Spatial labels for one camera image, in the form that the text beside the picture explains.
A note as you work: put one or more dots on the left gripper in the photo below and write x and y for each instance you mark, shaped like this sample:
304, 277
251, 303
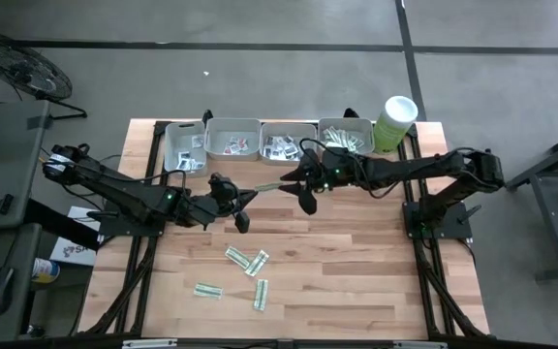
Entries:
228, 201

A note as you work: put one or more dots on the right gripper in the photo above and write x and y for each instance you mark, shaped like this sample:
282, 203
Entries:
330, 174

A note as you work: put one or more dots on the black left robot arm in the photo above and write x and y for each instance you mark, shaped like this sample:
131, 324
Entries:
114, 189

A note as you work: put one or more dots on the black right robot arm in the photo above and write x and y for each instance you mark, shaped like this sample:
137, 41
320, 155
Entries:
429, 167

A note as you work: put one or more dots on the light grey plastic bin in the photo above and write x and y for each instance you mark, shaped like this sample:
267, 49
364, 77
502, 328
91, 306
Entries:
175, 140
218, 133
305, 145
368, 138

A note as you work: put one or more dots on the black rounded clamp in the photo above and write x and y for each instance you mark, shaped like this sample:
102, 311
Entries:
207, 115
351, 113

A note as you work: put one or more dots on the green disinfectant wipes canister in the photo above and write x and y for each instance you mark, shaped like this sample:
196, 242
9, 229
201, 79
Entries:
395, 126

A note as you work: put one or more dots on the black table edge bar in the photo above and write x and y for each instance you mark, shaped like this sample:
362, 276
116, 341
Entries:
221, 345

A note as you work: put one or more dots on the black clamp lever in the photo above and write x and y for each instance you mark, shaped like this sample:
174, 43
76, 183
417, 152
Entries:
470, 213

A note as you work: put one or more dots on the white printed cardboard box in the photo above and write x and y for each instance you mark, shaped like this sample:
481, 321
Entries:
73, 252

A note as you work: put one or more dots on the white yellow can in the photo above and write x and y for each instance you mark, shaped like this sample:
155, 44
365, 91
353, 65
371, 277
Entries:
45, 270

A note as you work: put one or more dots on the grey desk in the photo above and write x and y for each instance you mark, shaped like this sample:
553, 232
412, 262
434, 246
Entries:
3, 140

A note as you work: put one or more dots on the black floor fan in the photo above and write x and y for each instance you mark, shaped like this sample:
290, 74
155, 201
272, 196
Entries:
20, 68

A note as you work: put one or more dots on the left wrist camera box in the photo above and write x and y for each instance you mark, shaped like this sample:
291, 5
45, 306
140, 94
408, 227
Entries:
195, 211

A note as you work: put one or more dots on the black aluminium frame rail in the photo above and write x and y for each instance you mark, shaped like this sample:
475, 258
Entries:
158, 140
443, 291
427, 291
144, 291

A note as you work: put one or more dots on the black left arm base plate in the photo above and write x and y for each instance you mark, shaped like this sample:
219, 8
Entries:
129, 228

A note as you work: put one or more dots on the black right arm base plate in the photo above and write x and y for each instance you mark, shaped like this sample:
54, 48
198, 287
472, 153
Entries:
453, 225

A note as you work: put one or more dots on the black aluminium frame brace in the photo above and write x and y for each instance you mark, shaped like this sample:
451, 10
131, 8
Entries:
462, 310
114, 305

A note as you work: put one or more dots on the grey metal bracket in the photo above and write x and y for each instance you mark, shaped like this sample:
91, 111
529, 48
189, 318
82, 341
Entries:
149, 344
419, 345

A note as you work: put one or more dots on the grey metal cart frame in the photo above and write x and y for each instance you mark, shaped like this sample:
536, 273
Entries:
550, 218

